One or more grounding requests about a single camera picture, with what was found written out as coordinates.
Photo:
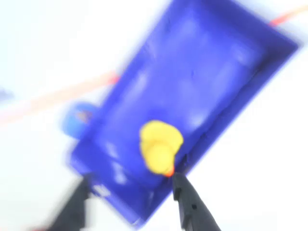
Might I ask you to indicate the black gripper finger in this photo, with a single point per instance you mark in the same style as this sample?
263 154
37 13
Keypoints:
72 209
192 209

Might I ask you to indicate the yellow rubber duck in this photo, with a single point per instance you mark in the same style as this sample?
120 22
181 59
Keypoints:
158 144

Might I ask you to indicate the blue rubber duck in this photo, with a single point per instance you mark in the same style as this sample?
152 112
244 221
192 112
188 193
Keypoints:
74 122

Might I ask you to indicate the blue plastic box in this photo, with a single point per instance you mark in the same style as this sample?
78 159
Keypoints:
192 72

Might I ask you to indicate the long orange tape line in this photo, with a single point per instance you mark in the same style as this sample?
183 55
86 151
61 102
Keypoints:
48 101

